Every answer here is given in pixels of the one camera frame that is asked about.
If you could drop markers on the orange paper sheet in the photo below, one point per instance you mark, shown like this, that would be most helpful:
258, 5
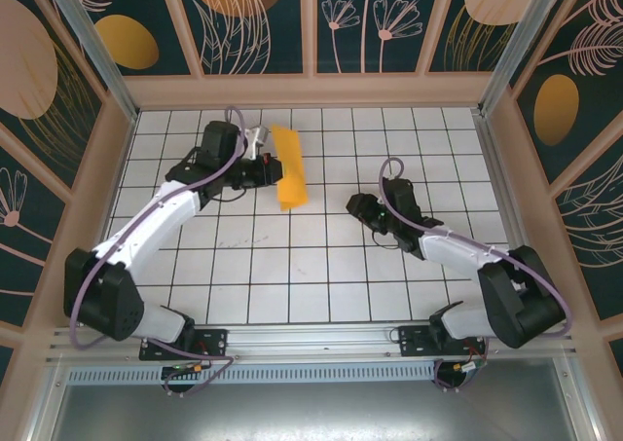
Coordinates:
291, 168

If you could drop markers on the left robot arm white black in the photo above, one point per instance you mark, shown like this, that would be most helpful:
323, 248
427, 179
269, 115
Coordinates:
141, 231

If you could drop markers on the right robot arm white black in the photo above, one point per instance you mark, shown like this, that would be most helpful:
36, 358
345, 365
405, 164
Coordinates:
506, 295

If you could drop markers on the grey metal sheet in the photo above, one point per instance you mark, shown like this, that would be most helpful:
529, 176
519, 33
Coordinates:
316, 412

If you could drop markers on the aluminium side rail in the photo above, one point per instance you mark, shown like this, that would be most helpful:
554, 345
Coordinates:
506, 207

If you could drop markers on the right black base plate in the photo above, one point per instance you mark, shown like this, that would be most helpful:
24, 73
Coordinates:
414, 343

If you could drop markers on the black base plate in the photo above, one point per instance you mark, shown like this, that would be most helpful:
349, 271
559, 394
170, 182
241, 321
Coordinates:
414, 343
214, 343

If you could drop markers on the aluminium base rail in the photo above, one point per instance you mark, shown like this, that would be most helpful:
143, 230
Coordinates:
311, 339

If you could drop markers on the aluminium corner post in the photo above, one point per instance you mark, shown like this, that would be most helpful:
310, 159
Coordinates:
521, 37
97, 56

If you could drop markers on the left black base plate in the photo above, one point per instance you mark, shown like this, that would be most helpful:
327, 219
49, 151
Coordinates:
214, 343

